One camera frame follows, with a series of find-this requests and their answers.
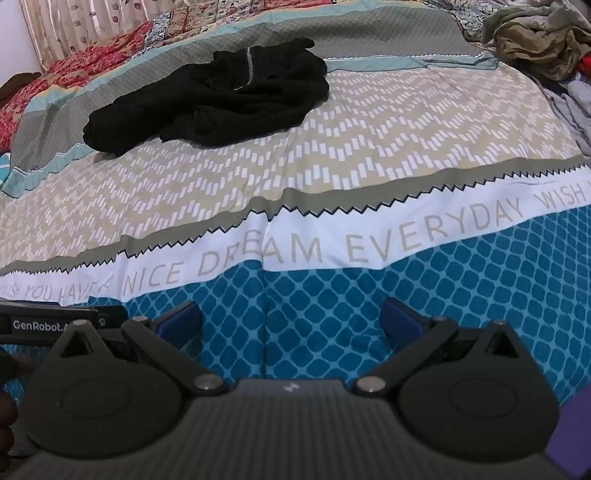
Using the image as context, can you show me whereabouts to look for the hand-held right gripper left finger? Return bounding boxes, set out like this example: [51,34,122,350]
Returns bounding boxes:
[52,300,230,396]

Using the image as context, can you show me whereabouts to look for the patterned bedspread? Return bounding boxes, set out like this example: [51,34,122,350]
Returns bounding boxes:
[0,4,591,407]

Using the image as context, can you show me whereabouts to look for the teal patterned bed sheet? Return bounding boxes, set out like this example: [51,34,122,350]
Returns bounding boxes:
[0,150,17,197]

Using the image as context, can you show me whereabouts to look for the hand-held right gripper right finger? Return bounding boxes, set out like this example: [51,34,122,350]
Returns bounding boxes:
[355,298,532,396]

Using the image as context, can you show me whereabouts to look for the person's left hand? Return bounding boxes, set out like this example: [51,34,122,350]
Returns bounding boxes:
[0,350,34,462]

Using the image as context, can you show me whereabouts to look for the striped beige pillow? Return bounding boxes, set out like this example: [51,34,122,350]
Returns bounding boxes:
[21,0,195,72]

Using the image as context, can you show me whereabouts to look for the brown wooden headboard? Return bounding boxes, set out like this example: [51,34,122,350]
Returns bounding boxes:
[0,71,43,107]

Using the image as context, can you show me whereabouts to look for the pile of clothes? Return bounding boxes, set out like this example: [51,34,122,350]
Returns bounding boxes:
[445,0,591,158]

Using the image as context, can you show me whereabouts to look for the red floral quilt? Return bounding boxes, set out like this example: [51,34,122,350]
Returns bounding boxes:
[0,0,259,153]

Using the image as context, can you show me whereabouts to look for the black pants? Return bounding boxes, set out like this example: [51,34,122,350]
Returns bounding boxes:
[83,38,329,157]

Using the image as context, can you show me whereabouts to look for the purple cloth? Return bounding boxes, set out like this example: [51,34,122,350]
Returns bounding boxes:
[541,381,591,480]

